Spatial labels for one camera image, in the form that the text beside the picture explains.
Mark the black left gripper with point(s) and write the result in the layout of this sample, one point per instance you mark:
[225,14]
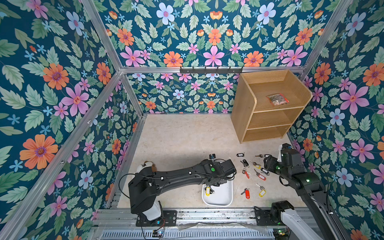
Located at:
[223,180]

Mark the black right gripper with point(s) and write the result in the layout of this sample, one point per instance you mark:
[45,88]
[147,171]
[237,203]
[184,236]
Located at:
[268,163]

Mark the yellow tag key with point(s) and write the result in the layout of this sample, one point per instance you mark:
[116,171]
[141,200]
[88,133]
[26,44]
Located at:
[262,192]
[256,165]

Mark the red tag key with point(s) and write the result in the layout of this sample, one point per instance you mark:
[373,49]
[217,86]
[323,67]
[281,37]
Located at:
[260,175]
[246,193]
[246,174]

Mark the pile of colourful key tags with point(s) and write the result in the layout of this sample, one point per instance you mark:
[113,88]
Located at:
[209,191]

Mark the key with black ring tag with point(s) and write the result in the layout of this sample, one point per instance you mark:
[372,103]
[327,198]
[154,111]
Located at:
[245,163]

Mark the white storage tray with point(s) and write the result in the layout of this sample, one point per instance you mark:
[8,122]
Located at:
[223,196]

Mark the wooden shelf cabinet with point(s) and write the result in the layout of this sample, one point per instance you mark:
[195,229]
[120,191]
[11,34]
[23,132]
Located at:
[254,117]

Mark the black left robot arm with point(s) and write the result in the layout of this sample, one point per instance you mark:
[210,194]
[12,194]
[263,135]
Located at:
[147,185]

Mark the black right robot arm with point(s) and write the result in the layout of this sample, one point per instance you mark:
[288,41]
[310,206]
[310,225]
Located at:
[312,191]

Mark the clear bag of small parts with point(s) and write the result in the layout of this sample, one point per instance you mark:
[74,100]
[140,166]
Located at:
[277,99]

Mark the white plush toy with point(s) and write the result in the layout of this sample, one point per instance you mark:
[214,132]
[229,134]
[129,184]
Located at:
[147,164]

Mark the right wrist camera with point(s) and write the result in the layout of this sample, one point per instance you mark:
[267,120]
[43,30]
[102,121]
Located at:
[289,157]

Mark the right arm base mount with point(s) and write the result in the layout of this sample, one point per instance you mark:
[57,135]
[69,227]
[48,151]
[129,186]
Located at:
[272,217]

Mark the black wall hook rail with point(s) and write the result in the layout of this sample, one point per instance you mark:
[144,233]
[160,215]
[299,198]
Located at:
[211,70]

